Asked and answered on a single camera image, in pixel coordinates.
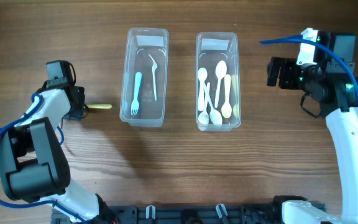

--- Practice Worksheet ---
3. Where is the yellow plastic fork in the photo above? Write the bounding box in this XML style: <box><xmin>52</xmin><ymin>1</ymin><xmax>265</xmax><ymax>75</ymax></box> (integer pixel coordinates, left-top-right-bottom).
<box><xmin>87</xmin><ymin>104</ymin><xmax>112</xmax><ymax>110</ymax></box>

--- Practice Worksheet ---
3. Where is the white fork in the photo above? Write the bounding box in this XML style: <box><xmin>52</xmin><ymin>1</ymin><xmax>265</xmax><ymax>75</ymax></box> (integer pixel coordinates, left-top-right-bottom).
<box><xmin>149</xmin><ymin>54</ymin><xmax>158</xmax><ymax>100</ymax></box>
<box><xmin>131</xmin><ymin>72</ymin><xmax>142</xmax><ymax>116</ymax></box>

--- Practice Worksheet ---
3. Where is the white spoon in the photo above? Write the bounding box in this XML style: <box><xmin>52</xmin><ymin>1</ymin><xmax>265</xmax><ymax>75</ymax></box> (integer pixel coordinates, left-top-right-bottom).
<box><xmin>197</xmin><ymin>67</ymin><xmax>208</xmax><ymax>111</ymax></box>
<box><xmin>214</xmin><ymin>60</ymin><xmax>227</xmax><ymax>108</ymax></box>
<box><xmin>198</xmin><ymin>82</ymin><xmax>210</xmax><ymax>125</ymax></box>
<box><xmin>203</xmin><ymin>84</ymin><xmax>223</xmax><ymax>125</ymax></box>

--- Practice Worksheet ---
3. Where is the yellow plastic spoon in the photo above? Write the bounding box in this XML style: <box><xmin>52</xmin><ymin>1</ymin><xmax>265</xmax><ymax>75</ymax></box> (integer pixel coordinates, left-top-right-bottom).
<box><xmin>221</xmin><ymin>74</ymin><xmax>232</xmax><ymax>119</ymax></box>

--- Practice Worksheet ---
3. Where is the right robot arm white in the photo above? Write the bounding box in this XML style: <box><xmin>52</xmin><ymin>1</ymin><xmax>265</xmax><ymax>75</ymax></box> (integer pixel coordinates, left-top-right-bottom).
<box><xmin>267</xmin><ymin>57</ymin><xmax>358</xmax><ymax>223</ymax></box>

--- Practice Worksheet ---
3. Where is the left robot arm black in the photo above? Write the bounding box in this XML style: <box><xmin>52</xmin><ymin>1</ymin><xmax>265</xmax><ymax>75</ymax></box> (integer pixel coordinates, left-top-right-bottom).
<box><xmin>0</xmin><ymin>89</ymin><xmax>116</xmax><ymax>223</ymax></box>

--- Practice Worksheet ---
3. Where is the clear container, right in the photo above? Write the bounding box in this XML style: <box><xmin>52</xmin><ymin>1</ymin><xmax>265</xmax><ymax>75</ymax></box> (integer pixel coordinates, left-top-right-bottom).
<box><xmin>196</xmin><ymin>32</ymin><xmax>242</xmax><ymax>131</ymax></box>

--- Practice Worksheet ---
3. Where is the clear container, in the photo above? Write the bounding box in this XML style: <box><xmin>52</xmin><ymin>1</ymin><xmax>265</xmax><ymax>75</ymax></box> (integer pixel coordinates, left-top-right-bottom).
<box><xmin>196</xmin><ymin>32</ymin><xmax>242</xmax><ymax>131</ymax></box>
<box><xmin>119</xmin><ymin>27</ymin><xmax>169</xmax><ymax>128</ymax></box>

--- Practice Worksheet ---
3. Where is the clear container, left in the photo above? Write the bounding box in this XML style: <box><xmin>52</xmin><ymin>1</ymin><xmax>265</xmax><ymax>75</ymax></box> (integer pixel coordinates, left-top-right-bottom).
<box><xmin>119</xmin><ymin>27</ymin><xmax>169</xmax><ymax>128</ymax></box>

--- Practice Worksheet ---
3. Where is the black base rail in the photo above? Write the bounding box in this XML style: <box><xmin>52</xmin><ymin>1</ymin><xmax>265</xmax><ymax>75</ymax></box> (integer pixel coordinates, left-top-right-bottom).
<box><xmin>51</xmin><ymin>202</ymin><xmax>326</xmax><ymax>224</ymax></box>

